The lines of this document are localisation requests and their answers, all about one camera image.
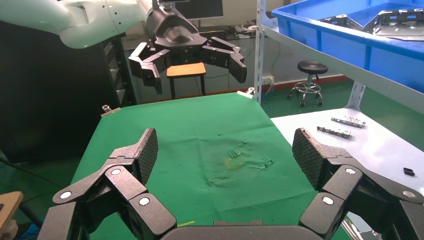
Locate cluttered background desk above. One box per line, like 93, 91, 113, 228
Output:
197, 23, 260, 42

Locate black equipment rack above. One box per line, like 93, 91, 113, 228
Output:
100, 33, 137, 108

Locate white shelf board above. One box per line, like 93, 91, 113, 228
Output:
261, 24, 424, 116

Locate dark computer monitor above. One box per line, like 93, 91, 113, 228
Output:
174, 0, 225, 21

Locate black curtain panel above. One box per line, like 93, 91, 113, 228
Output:
0, 19, 115, 164

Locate small toothed metal part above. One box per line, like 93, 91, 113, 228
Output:
331, 116, 368, 130
316, 125, 354, 140

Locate slotted grey metal plate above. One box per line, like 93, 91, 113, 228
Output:
319, 14, 364, 32

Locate blue plastic bin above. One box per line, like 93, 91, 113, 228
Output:
271, 0, 424, 94

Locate perforated steel shelf post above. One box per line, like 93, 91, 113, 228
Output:
254, 0, 268, 106

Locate light wooden board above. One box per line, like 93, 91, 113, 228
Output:
0, 191, 24, 235

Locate silver binder clip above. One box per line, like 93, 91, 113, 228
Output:
100, 104, 122, 118
236, 87, 256, 100

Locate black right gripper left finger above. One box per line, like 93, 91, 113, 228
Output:
38, 128, 177, 240

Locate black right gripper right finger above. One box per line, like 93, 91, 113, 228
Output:
292, 128, 424, 240

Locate white shelf support bracket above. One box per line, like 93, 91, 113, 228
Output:
345, 81, 367, 111

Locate white paper sheet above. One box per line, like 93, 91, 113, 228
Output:
270, 107, 424, 200

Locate wooden seat black chair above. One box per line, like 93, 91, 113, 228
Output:
166, 62, 207, 100

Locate grey stamped metal plate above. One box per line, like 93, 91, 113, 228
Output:
362, 9, 424, 43

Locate green table cloth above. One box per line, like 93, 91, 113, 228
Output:
70, 92, 353, 240

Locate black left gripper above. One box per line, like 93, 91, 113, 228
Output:
128, 6, 248, 96

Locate black round rolling stool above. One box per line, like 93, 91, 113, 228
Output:
286, 59, 329, 108

